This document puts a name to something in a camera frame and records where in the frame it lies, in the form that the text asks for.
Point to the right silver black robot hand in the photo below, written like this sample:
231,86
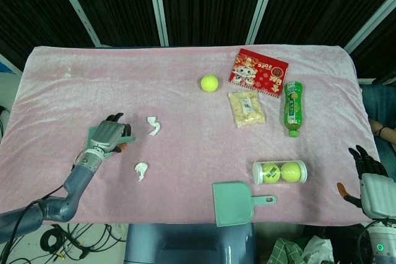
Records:
379,194

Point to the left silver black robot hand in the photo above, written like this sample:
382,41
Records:
105,134

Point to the teal hand broom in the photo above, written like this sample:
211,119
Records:
131,138

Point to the white paper scrap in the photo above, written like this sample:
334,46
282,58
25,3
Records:
153,126
141,168

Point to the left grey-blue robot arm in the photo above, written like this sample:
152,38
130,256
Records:
77,183

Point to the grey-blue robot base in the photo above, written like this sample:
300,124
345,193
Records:
188,245

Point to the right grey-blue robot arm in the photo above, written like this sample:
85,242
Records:
383,242

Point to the person's bare forearm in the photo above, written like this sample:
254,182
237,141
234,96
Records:
383,131

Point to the crumpled white plastic bag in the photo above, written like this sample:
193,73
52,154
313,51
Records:
317,250

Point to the pink velvet tablecloth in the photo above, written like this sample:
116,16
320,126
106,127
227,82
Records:
191,140

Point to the plain yellow tennis ball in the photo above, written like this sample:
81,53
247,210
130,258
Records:
291,172

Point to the person's blue jeans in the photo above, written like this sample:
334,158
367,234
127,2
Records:
379,101

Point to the printed yellow tennis ball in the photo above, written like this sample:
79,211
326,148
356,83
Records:
271,173

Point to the green checked cloth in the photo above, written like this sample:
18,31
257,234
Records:
284,253

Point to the loose yellow tennis ball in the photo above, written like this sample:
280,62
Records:
209,83

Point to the green drink bottle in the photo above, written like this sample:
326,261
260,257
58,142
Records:
293,108

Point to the clear tennis ball tube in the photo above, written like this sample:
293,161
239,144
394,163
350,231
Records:
257,172

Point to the clear bag of snacks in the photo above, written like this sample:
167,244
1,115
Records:
247,109

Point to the teal dustpan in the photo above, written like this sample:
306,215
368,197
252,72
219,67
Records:
232,203

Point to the red spiral desk calendar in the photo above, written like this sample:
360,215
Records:
258,72

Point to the white partition frame post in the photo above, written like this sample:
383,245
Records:
77,7
368,26
157,4
261,7

